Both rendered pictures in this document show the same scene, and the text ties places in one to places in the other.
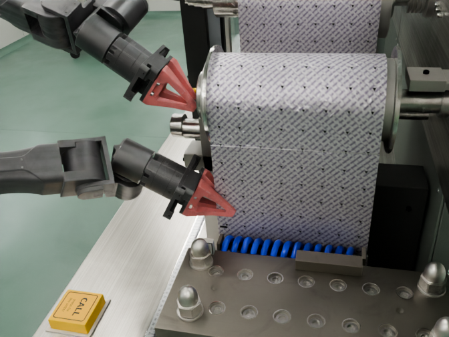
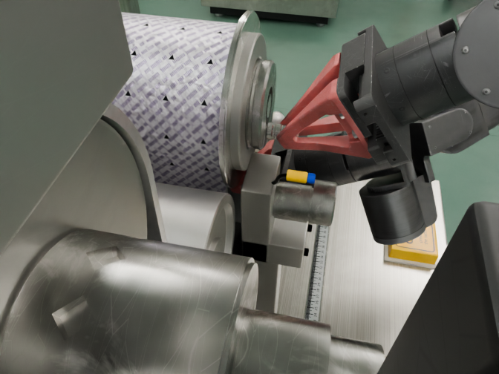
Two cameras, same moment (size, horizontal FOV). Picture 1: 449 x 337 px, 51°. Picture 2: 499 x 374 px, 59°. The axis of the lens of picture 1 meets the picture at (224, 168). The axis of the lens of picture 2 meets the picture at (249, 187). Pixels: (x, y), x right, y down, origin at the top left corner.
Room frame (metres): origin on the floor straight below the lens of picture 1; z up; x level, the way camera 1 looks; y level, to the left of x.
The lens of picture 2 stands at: (0.97, -0.01, 1.47)
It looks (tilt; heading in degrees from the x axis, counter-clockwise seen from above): 46 degrees down; 177
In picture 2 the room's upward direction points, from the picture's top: straight up
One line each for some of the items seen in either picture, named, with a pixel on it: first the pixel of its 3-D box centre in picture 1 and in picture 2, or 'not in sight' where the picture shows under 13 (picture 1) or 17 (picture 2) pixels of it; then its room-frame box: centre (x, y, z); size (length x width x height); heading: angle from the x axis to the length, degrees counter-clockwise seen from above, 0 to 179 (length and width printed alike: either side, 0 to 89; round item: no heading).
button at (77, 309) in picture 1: (77, 310); (412, 239); (0.56, 0.27, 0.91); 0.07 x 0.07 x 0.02; 75
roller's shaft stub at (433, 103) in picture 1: (421, 101); not in sight; (0.58, -0.28, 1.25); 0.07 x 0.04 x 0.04; 75
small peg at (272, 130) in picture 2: not in sight; (282, 132); (0.68, 0.04, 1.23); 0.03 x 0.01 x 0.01; 75
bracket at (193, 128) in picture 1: (206, 188); (275, 272); (0.70, 0.03, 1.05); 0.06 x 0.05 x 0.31; 75
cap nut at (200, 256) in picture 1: (200, 251); not in sight; (0.54, 0.05, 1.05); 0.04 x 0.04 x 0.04
